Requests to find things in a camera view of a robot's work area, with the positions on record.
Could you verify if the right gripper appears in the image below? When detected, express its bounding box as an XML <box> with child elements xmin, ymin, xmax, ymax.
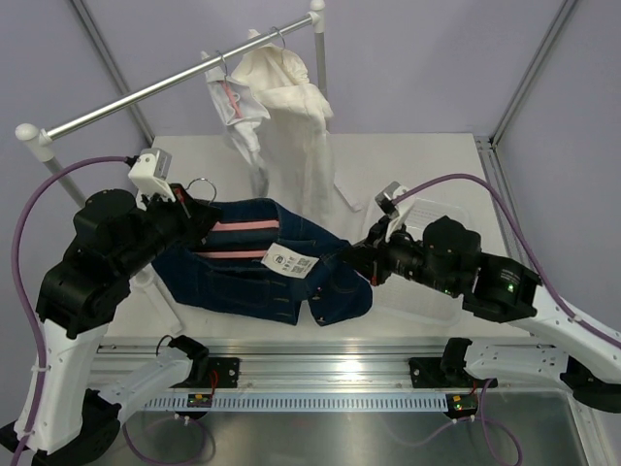
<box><xmin>340</xmin><ymin>214</ymin><xmax>461</xmax><ymax>296</ymax></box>

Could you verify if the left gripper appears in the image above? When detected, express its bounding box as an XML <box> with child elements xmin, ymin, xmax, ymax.
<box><xmin>115</xmin><ymin>182</ymin><xmax>223</xmax><ymax>279</ymax></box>

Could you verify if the pink hanger with skirt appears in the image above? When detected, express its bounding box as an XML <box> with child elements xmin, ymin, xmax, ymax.
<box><xmin>177</xmin><ymin>178</ymin><xmax>283</xmax><ymax>261</ymax></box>

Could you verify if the dark blue denim skirt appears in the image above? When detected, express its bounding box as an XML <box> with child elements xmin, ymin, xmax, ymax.
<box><xmin>151</xmin><ymin>204</ymin><xmax>373</xmax><ymax>326</ymax></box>

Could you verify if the white shirt garment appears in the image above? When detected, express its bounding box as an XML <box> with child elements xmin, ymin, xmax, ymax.
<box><xmin>205</xmin><ymin>65</ymin><xmax>271</xmax><ymax>197</ymax></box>

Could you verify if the pink hanger with shirt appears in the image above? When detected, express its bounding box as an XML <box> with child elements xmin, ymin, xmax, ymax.
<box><xmin>215</xmin><ymin>50</ymin><xmax>243</xmax><ymax>118</ymax></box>

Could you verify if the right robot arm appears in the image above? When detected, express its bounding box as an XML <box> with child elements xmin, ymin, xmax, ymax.
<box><xmin>341</xmin><ymin>216</ymin><xmax>620</xmax><ymax>414</ymax></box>

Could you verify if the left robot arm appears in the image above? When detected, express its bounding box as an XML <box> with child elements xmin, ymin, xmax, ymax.
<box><xmin>1</xmin><ymin>184</ymin><xmax>222</xmax><ymax>465</ymax></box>

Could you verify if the cream hanger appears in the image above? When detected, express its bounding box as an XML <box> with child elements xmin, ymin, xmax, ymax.
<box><xmin>269</xmin><ymin>25</ymin><xmax>288</xmax><ymax>64</ymax></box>

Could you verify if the white plastic basket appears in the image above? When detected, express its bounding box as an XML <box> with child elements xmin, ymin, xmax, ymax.
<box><xmin>373</xmin><ymin>196</ymin><xmax>471</xmax><ymax>326</ymax></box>

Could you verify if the cream white long garment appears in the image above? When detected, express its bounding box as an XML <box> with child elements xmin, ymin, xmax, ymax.
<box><xmin>231</xmin><ymin>44</ymin><xmax>336</xmax><ymax>226</ymax></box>

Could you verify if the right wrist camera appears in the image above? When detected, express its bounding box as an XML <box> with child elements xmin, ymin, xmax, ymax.
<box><xmin>375</xmin><ymin>182</ymin><xmax>413</xmax><ymax>243</ymax></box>

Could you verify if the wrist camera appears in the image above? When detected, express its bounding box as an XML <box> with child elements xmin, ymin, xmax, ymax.
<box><xmin>128</xmin><ymin>148</ymin><xmax>175</xmax><ymax>201</ymax></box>
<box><xmin>375</xmin><ymin>182</ymin><xmax>413</xmax><ymax>243</ymax></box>

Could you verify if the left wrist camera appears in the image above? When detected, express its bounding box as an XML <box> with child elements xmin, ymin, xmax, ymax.
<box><xmin>128</xmin><ymin>148</ymin><xmax>175</xmax><ymax>201</ymax></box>

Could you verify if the white slotted cable duct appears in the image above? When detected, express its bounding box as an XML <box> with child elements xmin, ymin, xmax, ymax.
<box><xmin>144</xmin><ymin>392</ymin><xmax>448</xmax><ymax>413</ymax></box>

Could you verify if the left rack post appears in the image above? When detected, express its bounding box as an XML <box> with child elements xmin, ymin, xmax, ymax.
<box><xmin>15</xmin><ymin>123</ymin><xmax>85</xmax><ymax>208</ymax></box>

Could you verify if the rack post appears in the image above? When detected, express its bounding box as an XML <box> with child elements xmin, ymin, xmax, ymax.
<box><xmin>15</xmin><ymin>123</ymin><xmax>85</xmax><ymax>208</ymax></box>
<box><xmin>310</xmin><ymin>0</ymin><xmax>328</xmax><ymax>98</ymax></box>

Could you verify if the aluminium mounting rail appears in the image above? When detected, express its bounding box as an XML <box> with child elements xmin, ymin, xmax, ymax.
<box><xmin>91</xmin><ymin>337</ymin><xmax>593</xmax><ymax>394</ymax></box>

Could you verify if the silver clothes rack rail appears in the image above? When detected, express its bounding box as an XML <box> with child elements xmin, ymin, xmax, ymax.
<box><xmin>40</xmin><ymin>12</ymin><xmax>324</xmax><ymax>146</ymax></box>

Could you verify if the right rack post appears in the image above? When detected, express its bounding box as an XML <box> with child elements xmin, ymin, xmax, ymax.
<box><xmin>310</xmin><ymin>0</ymin><xmax>328</xmax><ymax>98</ymax></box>

